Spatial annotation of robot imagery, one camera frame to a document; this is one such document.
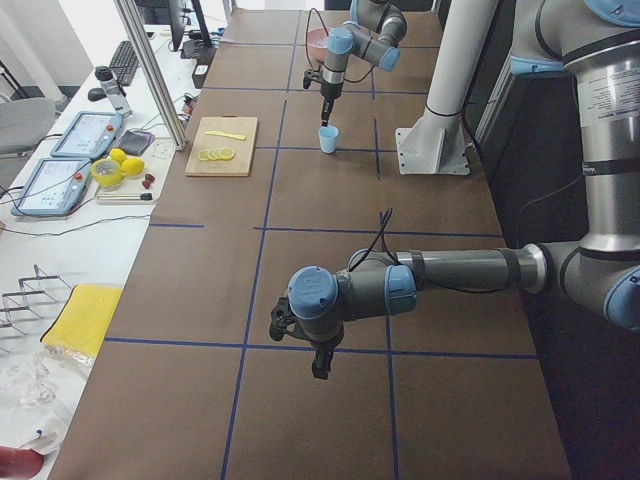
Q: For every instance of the black keyboard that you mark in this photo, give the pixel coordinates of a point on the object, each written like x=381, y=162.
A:
x=124, y=63

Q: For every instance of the teach pendant tablet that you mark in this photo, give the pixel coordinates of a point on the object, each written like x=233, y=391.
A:
x=55, y=187
x=89, y=135

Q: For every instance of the yellow cloth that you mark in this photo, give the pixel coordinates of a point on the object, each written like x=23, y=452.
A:
x=81, y=326

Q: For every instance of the aluminium frame post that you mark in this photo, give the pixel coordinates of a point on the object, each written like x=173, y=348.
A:
x=134, y=28

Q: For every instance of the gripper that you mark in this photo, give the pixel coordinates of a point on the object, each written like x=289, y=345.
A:
x=328, y=92
x=320, y=348

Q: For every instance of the black monitor stand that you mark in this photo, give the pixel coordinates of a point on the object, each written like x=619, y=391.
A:
x=189, y=45

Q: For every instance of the pink bowl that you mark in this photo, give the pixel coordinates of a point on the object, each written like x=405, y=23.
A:
x=316, y=41

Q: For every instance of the water bottle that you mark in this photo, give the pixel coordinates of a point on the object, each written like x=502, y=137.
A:
x=113, y=90

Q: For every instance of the wire rack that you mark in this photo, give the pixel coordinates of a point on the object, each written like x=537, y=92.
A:
x=29, y=308

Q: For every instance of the computer mouse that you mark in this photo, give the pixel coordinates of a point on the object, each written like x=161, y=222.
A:
x=96, y=94

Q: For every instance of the light blue cup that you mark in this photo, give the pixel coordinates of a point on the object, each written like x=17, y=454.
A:
x=328, y=136

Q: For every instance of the yellow lemon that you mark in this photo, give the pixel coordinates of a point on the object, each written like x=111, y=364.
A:
x=118, y=155
x=132, y=166

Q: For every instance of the yellow tape roll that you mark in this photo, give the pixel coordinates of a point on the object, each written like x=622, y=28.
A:
x=106, y=172

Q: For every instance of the purple grey cloth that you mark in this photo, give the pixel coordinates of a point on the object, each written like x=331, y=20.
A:
x=135, y=142

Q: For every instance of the black power strip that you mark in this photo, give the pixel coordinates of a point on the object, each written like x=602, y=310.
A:
x=203, y=63

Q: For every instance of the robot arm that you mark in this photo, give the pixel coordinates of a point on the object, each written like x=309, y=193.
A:
x=597, y=42
x=373, y=34

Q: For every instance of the clear plastic bag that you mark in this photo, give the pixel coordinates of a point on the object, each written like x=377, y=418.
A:
x=39, y=395

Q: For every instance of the white mounting pillar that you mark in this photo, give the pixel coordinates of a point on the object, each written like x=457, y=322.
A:
x=445, y=85

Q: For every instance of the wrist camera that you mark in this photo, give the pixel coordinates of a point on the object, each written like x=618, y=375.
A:
x=282, y=320
x=312, y=76

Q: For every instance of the wooden cutting board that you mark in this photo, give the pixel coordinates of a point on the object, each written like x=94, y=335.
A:
x=240, y=165

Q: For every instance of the yellow plastic knife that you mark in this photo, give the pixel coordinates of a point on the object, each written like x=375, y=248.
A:
x=223, y=134

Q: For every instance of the white tray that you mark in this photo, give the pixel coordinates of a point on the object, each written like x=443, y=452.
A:
x=129, y=191

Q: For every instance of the red object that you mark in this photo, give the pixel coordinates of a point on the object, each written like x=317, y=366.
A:
x=20, y=463

